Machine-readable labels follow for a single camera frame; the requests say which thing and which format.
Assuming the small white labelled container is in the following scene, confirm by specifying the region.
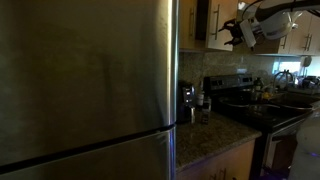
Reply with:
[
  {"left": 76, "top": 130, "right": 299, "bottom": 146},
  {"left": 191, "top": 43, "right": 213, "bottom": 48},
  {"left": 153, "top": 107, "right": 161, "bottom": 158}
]
[{"left": 200, "top": 96, "right": 212, "bottom": 126}]

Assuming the curved metal sink faucet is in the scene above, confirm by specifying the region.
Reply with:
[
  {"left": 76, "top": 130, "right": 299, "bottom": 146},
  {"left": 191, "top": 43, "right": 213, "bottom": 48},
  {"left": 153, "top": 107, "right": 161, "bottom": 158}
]
[{"left": 272, "top": 69, "right": 295, "bottom": 88}]

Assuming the granite countertop with lower cabinet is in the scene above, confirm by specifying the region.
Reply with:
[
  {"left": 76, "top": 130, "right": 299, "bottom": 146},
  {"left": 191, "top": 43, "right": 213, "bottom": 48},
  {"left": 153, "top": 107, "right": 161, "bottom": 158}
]
[{"left": 175, "top": 139, "right": 257, "bottom": 180}]

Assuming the stainless steel refrigerator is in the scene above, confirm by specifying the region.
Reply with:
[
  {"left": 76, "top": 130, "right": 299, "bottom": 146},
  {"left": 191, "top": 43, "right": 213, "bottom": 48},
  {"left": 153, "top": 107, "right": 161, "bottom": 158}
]
[{"left": 0, "top": 0, "right": 180, "bottom": 168}]

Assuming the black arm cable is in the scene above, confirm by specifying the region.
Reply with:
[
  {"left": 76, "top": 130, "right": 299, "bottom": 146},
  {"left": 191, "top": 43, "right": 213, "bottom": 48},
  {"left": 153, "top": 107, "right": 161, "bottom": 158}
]
[{"left": 241, "top": 0, "right": 320, "bottom": 17}]

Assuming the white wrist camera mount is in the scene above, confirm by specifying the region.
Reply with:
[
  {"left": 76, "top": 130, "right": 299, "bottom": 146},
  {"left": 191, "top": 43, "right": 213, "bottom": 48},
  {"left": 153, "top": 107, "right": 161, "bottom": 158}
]
[{"left": 238, "top": 18, "right": 258, "bottom": 49}]

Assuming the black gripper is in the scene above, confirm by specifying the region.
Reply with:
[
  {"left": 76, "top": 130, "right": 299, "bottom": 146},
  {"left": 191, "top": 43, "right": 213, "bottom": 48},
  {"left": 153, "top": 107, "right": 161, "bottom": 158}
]
[{"left": 217, "top": 18, "right": 248, "bottom": 47}]

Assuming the black electric stove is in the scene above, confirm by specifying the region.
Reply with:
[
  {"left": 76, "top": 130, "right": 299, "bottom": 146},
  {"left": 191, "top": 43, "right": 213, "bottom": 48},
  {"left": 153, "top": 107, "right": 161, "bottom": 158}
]
[{"left": 202, "top": 73, "right": 316, "bottom": 180}]

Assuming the wooden cupboard door short handle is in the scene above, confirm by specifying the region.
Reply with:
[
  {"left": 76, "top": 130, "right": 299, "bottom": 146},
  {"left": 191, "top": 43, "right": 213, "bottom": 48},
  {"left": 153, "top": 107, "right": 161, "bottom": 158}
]
[
  {"left": 256, "top": 29, "right": 291, "bottom": 56},
  {"left": 288, "top": 12, "right": 314, "bottom": 56}
]

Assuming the wooden cupboard door long handle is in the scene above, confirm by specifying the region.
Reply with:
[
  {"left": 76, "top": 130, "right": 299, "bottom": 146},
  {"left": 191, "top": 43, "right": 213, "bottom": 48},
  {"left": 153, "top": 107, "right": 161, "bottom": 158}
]
[
  {"left": 178, "top": 0, "right": 199, "bottom": 52},
  {"left": 205, "top": 0, "right": 240, "bottom": 53}
]

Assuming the clear bottle white label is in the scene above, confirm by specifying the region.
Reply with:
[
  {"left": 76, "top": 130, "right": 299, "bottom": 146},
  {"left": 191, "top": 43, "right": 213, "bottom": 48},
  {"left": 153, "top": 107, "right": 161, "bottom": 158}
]
[{"left": 196, "top": 81, "right": 205, "bottom": 110}]

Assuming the stainless steel freezer drawer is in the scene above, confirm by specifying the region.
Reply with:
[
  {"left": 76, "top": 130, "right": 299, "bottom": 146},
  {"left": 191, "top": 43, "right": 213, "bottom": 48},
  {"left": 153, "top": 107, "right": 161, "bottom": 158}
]
[{"left": 0, "top": 127, "right": 178, "bottom": 180}]

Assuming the wooden wall cupboard body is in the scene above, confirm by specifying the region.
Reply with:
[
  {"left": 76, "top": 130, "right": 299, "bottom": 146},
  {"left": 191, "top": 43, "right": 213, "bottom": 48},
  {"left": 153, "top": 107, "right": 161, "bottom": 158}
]
[{"left": 178, "top": 0, "right": 235, "bottom": 54}]

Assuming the round grey hanging object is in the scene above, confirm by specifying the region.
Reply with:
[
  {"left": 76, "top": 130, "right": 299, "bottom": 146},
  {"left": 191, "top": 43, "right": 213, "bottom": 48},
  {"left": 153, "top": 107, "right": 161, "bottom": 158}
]
[{"left": 299, "top": 55, "right": 313, "bottom": 70}]

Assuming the black coffee maker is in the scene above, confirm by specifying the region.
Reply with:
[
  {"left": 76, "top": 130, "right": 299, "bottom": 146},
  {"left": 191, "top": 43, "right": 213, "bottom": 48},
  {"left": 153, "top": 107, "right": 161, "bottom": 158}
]
[{"left": 177, "top": 79, "right": 197, "bottom": 125}]

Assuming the dark bottle with cap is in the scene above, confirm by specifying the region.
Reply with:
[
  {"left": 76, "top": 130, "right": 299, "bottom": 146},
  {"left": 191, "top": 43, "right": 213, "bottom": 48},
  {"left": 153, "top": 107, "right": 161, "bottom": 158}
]
[{"left": 252, "top": 76, "right": 263, "bottom": 102}]

